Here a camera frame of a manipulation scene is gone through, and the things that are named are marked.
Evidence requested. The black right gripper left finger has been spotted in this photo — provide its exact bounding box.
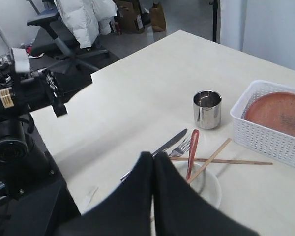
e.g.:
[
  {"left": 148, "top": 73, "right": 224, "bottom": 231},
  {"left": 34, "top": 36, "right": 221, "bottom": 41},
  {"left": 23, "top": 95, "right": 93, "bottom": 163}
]
[{"left": 55, "top": 152, "right": 153, "bottom": 236}]

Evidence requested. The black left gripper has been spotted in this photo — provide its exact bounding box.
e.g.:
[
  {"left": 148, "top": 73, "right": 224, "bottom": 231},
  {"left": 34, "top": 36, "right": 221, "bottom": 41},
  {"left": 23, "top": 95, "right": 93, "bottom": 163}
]
[{"left": 12, "top": 70, "right": 93, "bottom": 117}]

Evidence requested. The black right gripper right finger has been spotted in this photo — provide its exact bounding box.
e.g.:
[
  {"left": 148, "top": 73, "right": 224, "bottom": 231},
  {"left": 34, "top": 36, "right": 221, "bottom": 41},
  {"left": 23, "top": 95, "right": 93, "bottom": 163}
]
[{"left": 153, "top": 153, "right": 258, "bottom": 236}]

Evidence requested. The white bowl dark inside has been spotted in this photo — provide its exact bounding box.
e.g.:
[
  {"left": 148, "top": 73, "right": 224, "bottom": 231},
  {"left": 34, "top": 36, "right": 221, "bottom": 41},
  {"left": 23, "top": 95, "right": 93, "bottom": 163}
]
[{"left": 173, "top": 161, "right": 222, "bottom": 209}]

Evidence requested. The silver metal fork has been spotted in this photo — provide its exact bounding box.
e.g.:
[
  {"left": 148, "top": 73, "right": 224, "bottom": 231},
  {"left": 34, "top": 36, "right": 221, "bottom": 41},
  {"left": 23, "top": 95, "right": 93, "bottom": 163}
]
[{"left": 169, "top": 135, "right": 191, "bottom": 157}]

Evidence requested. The wooden chopstick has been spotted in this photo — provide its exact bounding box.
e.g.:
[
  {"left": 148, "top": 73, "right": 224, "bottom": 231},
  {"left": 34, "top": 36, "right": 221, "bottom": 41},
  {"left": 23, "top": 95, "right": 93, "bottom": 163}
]
[
  {"left": 170, "top": 157, "right": 273, "bottom": 165},
  {"left": 186, "top": 138, "right": 232, "bottom": 184}
]

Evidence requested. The brown wooden spoon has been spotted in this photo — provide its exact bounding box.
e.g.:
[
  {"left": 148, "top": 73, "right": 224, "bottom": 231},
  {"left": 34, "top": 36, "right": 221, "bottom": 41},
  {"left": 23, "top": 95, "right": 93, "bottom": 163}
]
[{"left": 185, "top": 129, "right": 200, "bottom": 181}]

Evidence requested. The silver table knife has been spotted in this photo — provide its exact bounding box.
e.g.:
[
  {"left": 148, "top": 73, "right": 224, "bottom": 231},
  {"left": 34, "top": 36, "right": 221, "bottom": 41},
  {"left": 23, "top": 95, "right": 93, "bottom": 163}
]
[{"left": 119, "top": 128, "right": 188, "bottom": 182}]

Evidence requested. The shiny metal cup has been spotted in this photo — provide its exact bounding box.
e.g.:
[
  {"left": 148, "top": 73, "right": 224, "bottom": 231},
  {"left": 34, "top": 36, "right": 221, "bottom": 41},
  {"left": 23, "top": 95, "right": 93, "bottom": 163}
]
[{"left": 193, "top": 90, "right": 222, "bottom": 130}]

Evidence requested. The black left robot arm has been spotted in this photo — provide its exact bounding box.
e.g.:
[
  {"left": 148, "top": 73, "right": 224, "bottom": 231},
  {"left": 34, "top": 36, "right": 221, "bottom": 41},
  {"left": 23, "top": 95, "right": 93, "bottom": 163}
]
[{"left": 0, "top": 69, "right": 92, "bottom": 236}]

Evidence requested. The black office chair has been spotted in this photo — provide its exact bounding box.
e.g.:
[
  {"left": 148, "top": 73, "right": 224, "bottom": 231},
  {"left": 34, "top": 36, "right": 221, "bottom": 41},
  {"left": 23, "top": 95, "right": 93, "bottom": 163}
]
[{"left": 27, "top": 9, "right": 110, "bottom": 73}]

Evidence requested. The white puffy jacket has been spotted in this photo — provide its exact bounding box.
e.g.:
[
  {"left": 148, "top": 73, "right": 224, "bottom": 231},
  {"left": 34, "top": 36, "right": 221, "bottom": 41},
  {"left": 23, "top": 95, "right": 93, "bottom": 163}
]
[{"left": 54, "top": 0, "right": 118, "bottom": 49}]

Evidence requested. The brown cardboard box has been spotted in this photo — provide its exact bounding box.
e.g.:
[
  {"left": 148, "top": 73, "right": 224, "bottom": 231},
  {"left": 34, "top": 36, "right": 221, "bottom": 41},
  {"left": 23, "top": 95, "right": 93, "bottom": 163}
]
[{"left": 114, "top": 0, "right": 145, "bottom": 34}]

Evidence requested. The brown paper bag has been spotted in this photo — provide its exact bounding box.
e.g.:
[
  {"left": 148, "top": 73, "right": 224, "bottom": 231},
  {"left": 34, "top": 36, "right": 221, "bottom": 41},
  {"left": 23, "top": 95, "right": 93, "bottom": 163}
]
[{"left": 149, "top": 2, "right": 167, "bottom": 32}]

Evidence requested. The white perforated plastic basket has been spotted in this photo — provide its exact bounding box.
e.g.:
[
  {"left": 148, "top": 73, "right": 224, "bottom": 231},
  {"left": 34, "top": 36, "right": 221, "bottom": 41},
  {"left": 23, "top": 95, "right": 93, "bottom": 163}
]
[{"left": 230, "top": 80, "right": 295, "bottom": 168}]

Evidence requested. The brown wooden plate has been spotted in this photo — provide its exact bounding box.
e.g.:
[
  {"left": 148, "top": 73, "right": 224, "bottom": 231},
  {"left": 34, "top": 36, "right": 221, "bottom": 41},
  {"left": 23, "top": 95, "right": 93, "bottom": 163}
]
[{"left": 244, "top": 92, "right": 295, "bottom": 137}]

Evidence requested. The black stand pole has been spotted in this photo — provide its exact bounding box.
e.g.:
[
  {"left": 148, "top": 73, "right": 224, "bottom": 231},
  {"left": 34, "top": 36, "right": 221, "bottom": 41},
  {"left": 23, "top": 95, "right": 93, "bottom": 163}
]
[{"left": 208, "top": 0, "right": 220, "bottom": 43}]

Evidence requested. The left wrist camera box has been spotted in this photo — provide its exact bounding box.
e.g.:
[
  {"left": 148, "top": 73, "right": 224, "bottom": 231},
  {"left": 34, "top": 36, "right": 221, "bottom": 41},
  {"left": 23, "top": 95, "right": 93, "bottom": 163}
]
[{"left": 10, "top": 48, "right": 30, "bottom": 74}]

